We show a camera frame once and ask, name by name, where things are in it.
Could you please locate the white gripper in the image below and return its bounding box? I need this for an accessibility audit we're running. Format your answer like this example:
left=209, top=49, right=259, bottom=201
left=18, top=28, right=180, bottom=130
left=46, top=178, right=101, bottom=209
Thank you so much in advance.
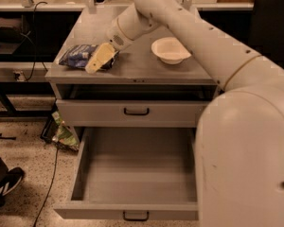
left=85, top=20, right=133, bottom=74

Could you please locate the blue chip bag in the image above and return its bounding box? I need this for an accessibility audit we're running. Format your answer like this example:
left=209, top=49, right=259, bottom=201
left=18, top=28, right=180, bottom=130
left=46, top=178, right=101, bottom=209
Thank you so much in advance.
left=59, top=44, right=117, bottom=71

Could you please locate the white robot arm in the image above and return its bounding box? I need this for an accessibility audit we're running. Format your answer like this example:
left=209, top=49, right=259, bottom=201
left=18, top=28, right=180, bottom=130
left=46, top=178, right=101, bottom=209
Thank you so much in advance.
left=85, top=0, right=284, bottom=227

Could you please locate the grey drawer cabinet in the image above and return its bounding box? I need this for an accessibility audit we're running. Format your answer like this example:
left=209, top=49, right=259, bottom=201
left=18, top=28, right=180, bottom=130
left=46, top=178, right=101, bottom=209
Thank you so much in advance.
left=44, top=5, right=228, bottom=145

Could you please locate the closed grey middle drawer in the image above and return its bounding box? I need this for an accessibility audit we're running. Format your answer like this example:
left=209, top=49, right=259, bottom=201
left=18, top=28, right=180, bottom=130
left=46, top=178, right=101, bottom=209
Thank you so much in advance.
left=56, top=99, right=207, bottom=128

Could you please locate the green snack bag on floor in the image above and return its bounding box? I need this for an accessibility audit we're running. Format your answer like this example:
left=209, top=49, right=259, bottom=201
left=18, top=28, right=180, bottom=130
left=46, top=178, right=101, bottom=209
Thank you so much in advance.
left=52, top=111, right=80, bottom=151

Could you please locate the open grey bottom drawer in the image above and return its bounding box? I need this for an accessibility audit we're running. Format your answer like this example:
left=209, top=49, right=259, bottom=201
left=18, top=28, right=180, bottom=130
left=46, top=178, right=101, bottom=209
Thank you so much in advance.
left=54, top=128, right=198, bottom=221

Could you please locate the white paper bowl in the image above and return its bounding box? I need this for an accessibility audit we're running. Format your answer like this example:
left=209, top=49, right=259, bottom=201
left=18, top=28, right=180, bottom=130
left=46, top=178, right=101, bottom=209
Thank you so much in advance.
left=151, top=37, right=191, bottom=64

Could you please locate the black white sneaker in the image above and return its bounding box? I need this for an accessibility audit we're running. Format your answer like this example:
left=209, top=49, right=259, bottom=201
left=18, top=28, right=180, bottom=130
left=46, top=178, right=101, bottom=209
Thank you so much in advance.
left=0, top=167, right=25, bottom=197

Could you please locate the black office chair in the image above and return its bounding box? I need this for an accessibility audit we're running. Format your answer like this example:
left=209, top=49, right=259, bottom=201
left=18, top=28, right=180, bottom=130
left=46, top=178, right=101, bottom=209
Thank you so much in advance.
left=248, top=0, right=284, bottom=69

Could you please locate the black middle drawer handle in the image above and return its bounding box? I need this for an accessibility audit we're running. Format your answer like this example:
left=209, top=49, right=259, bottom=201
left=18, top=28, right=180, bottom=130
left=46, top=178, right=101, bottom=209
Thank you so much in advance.
left=123, top=108, right=150, bottom=116

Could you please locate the black drawer handle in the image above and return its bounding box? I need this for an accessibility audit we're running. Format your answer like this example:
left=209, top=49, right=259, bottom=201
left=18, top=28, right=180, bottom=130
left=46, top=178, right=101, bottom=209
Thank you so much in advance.
left=122, top=211, right=150, bottom=222
left=123, top=108, right=150, bottom=116

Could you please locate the black hanging cable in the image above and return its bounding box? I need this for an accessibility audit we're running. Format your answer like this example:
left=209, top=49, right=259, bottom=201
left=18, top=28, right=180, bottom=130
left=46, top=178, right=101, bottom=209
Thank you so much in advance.
left=20, top=1, right=49, bottom=83

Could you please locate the wall power outlet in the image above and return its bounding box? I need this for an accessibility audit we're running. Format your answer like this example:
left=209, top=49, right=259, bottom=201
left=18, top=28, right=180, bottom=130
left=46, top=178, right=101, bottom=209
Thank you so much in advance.
left=13, top=71, right=26, bottom=82

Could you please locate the black floor cable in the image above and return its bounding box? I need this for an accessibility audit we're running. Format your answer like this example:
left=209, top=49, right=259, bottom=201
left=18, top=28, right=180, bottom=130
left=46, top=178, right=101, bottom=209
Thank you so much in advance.
left=32, top=147, right=61, bottom=227

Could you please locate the black bottom drawer handle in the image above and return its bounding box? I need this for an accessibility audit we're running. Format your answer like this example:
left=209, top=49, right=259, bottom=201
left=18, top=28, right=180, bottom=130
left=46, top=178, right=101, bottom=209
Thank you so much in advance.
left=122, top=211, right=150, bottom=222

